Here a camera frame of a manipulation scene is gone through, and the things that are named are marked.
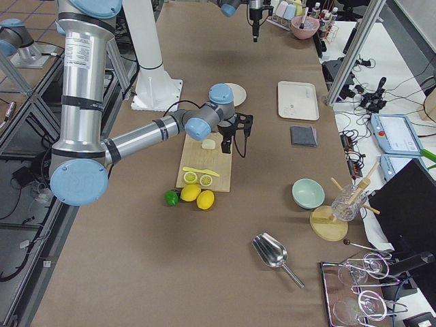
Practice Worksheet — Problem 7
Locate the white rabbit tray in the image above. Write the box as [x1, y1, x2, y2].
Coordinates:
[277, 81, 320, 121]

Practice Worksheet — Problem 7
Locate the whole lemon upper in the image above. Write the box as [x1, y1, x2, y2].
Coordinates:
[180, 184, 202, 202]

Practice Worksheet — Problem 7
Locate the green lime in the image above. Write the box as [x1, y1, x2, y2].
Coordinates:
[164, 190, 179, 206]

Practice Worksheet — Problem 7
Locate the copper wire bottle basket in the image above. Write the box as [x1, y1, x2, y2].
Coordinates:
[310, 2, 339, 43]

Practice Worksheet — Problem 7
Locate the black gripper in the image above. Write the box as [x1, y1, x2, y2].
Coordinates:
[217, 119, 238, 153]
[247, 0, 268, 42]

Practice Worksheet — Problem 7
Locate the wooden cup tree stand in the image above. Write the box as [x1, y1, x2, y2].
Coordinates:
[310, 161, 380, 241]

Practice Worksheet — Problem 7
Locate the blue teach pendant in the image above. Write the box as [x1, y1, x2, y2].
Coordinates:
[370, 114, 423, 156]
[379, 153, 424, 182]

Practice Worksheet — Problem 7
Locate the wooden cutting board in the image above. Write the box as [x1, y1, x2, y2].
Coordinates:
[176, 132, 232, 192]

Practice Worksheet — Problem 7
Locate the whole lemon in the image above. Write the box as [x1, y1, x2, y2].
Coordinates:
[196, 190, 215, 210]
[180, 184, 202, 202]

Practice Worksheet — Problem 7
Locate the whole lemon lower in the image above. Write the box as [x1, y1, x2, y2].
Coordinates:
[196, 190, 215, 210]

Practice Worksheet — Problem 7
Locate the black glass tray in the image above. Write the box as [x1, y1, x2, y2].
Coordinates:
[320, 262, 408, 326]

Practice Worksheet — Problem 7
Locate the lemon half near bun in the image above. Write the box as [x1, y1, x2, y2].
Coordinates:
[183, 171, 198, 185]

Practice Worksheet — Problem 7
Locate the clear patterned glass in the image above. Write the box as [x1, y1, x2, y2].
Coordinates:
[331, 185, 367, 222]

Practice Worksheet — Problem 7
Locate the white cup rack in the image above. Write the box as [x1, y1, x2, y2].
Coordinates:
[266, 0, 305, 31]

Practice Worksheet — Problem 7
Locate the metal black-tipped scoop handle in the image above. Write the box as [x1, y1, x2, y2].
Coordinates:
[299, 7, 309, 29]

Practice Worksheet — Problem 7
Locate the yellow plastic knife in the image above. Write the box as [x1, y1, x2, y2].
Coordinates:
[182, 166, 221, 177]

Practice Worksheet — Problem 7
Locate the blue teach pendant upper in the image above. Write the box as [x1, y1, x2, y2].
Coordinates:
[370, 114, 423, 156]

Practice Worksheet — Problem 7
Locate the pink bowl with ice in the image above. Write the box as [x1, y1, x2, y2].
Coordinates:
[290, 16, 320, 40]

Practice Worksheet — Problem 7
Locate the round white plate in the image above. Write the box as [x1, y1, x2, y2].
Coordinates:
[225, 82, 247, 107]

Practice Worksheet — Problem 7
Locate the grey folded cloth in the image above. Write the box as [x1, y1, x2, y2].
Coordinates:
[290, 125, 317, 147]

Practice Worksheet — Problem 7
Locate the lemon half near edge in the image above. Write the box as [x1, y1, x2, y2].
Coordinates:
[198, 174, 213, 187]

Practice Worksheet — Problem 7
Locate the aluminium frame post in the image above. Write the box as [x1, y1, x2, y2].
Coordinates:
[326, 0, 386, 107]

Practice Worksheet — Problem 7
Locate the mint green bowl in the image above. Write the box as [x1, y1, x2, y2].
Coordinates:
[292, 178, 325, 209]

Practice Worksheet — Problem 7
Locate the wine glass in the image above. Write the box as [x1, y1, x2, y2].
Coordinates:
[333, 290, 388, 326]
[337, 252, 389, 286]

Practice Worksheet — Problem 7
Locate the blue teach pendant lower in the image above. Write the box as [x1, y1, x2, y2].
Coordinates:
[379, 153, 424, 182]

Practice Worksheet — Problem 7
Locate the black monitor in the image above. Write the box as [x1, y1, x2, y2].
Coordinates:
[369, 159, 435, 254]

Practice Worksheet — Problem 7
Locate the wine glass lower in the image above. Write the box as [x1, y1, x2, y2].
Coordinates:
[333, 290, 388, 326]

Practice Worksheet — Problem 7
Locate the metal scoop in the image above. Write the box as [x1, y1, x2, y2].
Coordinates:
[252, 232, 305, 289]

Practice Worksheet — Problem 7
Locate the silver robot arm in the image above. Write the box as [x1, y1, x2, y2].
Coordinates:
[49, 1, 236, 206]
[213, 0, 273, 43]

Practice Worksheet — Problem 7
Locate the wine glass upper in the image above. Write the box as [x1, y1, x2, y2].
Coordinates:
[337, 252, 389, 286]

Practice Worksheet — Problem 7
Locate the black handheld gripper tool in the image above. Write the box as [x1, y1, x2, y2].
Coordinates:
[360, 77, 386, 114]

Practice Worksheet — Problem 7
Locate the white camera pole base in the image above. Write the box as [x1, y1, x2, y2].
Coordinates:
[123, 0, 183, 112]

